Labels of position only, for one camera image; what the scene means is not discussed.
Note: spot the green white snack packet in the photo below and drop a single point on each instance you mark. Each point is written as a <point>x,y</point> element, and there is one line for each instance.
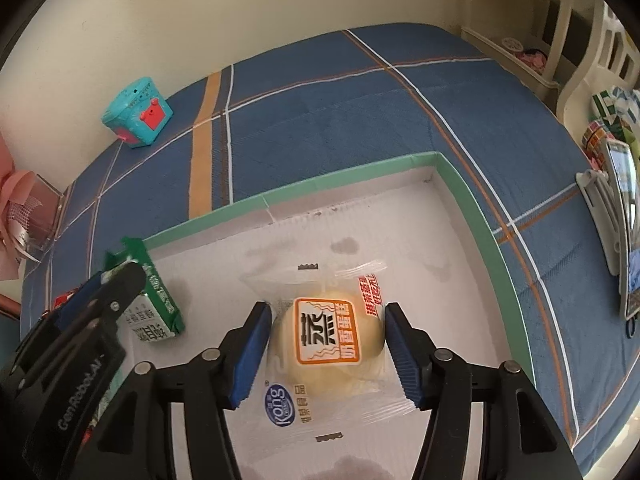
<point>161,312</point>

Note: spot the white phone stand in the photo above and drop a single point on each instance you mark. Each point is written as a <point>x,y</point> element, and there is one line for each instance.
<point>597,210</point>

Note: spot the white box with green rim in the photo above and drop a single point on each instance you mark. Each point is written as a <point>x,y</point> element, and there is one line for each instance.
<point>350,220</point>

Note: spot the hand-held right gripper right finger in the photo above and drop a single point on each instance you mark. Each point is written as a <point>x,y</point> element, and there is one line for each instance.
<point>402,360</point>

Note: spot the cream wooden furniture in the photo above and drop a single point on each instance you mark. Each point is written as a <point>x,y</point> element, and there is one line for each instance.
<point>565,15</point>

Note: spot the clear glass vase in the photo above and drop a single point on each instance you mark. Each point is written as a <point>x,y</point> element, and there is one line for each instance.
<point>47,220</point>

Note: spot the pink flower bouquet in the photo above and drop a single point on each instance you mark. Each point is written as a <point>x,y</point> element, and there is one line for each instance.
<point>15,195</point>

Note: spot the phone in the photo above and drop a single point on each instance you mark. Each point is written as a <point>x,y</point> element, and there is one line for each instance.
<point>625,220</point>

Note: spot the colourful puzzle cube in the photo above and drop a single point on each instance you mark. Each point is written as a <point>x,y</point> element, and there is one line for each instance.
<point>597,142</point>

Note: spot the teal toy chest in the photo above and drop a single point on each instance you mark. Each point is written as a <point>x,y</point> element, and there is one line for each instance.
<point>135,110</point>

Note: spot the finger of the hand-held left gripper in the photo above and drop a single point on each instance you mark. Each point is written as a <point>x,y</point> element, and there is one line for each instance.
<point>82,290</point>
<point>112,295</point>

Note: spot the pink floral pouch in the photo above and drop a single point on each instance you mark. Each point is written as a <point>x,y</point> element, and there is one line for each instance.
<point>534,59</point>

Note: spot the clear-wrapped steamed cake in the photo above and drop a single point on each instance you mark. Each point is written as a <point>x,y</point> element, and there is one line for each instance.
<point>325,340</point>

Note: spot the green white patterned cube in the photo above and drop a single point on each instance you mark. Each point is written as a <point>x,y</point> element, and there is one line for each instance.
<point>617,105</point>

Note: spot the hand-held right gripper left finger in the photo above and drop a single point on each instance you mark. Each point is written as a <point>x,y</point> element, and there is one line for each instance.
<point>248,360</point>

